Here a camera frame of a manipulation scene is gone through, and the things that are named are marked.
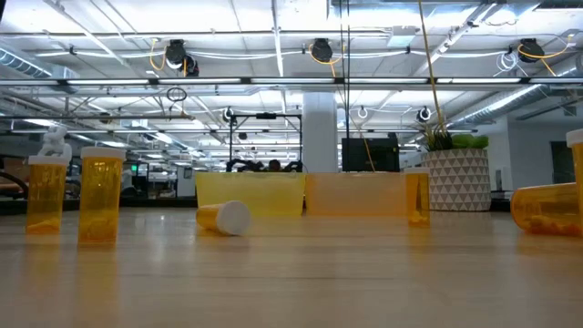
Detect small amber pill bottle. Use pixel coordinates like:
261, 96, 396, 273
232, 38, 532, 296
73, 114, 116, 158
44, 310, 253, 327
404, 167, 431, 228
196, 200, 252, 237

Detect tall amber pill bottle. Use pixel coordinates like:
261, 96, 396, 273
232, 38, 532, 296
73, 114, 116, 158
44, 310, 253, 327
566, 129, 583, 233
77, 147, 127, 246

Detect slim amber pill bottle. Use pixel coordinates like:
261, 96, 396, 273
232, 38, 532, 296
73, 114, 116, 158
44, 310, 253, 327
26, 156, 69, 235

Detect large amber pill bottle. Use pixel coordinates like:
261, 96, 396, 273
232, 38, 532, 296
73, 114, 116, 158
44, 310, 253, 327
509, 181, 582, 238

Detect yellow translucent plastic bin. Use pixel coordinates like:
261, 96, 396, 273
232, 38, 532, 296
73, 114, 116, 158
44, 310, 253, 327
195, 171, 307, 218

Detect orange translucent plastic bin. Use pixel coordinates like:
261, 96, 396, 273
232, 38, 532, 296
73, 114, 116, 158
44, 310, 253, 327
303, 171, 407, 217

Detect white building column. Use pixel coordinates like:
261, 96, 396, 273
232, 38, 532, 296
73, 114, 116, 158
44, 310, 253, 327
302, 93, 339, 174

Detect black background robot arms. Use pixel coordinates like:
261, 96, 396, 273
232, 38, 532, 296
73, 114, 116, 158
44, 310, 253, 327
226, 159, 302, 173

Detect long ceiling light strip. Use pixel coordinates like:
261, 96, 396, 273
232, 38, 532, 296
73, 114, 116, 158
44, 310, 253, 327
0, 77, 583, 87

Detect green plant in patterned pot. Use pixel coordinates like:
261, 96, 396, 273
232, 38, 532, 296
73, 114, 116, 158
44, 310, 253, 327
421, 120, 493, 212

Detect white robot figure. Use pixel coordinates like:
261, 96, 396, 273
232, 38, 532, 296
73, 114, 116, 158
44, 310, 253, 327
36, 125, 73, 160

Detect dark grey door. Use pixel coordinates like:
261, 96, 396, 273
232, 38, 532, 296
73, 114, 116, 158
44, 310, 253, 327
549, 140, 576, 186

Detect black background frame rig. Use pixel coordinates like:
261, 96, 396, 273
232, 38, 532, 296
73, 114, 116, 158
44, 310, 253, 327
229, 112, 303, 173

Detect black ceiling cable reel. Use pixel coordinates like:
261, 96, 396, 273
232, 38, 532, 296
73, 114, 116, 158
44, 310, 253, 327
163, 39, 200, 77
517, 37, 573, 77
308, 38, 343, 77

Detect black hanging cable loop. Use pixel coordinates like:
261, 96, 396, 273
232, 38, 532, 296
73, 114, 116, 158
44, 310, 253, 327
166, 86, 188, 104

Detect black aluminium table frame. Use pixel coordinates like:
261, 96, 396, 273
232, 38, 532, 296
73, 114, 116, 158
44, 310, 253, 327
0, 196, 514, 218

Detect yellow hanging cable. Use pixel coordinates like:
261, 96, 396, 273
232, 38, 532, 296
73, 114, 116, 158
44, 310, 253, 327
417, 0, 450, 138

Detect silver ventilation duct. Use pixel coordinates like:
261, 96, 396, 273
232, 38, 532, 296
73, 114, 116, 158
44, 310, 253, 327
0, 45, 81, 81
448, 54, 583, 130

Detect black curved cable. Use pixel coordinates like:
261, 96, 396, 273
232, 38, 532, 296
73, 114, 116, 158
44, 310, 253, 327
0, 170, 27, 200

